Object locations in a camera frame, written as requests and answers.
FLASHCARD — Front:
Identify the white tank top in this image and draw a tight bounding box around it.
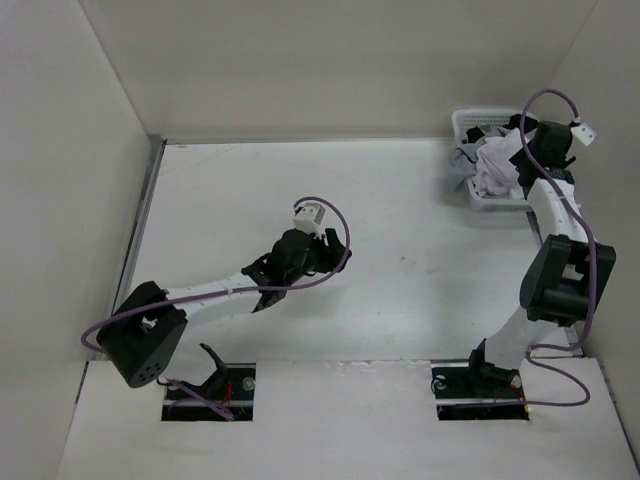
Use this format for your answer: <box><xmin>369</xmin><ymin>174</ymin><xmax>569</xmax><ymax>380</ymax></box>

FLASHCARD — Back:
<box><xmin>472</xmin><ymin>129</ymin><xmax>524</xmax><ymax>200</ymax></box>

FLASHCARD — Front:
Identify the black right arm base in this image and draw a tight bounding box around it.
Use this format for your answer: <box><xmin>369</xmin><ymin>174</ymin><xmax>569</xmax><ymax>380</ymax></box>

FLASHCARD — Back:
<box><xmin>431</xmin><ymin>362</ymin><xmax>529</xmax><ymax>421</ymax></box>

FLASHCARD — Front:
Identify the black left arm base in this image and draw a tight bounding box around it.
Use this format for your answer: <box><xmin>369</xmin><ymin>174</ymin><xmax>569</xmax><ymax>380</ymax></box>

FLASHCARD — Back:
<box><xmin>156</xmin><ymin>343</ymin><xmax>257</xmax><ymax>422</ymax></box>

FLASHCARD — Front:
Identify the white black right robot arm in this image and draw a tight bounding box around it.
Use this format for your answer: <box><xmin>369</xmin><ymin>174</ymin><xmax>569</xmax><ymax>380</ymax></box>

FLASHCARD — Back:
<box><xmin>463</xmin><ymin>122</ymin><xmax>616</xmax><ymax>396</ymax></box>

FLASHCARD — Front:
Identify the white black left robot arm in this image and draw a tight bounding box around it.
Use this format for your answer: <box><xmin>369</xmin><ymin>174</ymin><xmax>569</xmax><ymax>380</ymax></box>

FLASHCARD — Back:
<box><xmin>96</xmin><ymin>228</ymin><xmax>352</xmax><ymax>399</ymax></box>

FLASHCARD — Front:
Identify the grey tank top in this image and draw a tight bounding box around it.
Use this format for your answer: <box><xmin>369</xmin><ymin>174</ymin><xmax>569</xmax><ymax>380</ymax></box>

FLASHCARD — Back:
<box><xmin>447</xmin><ymin>144</ymin><xmax>479</xmax><ymax>192</ymax></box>

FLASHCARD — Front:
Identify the white plastic laundry basket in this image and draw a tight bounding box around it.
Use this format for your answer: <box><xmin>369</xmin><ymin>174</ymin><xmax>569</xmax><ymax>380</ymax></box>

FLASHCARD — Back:
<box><xmin>448</xmin><ymin>108</ymin><xmax>530</xmax><ymax>213</ymax></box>

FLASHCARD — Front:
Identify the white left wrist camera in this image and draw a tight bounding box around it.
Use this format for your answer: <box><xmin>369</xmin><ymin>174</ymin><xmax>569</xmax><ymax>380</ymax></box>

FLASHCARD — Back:
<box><xmin>293</xmin><ymin>202</ymin><xmax>326</xmax><ymax>238</ymax></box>

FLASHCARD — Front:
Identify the metal table edge rail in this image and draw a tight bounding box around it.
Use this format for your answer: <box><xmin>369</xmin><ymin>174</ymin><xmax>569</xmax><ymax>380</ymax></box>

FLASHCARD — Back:
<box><xmin>98</xmin><ymin>133</ymin><xmax>167</xmax><ymax>361</ymax></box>

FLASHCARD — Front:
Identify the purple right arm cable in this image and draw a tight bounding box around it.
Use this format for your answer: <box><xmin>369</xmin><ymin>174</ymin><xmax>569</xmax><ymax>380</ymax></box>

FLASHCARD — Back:
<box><xmin>439</xmin><ymin>89</ymin><xmax>600</xmax><ymax>406</ymax></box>

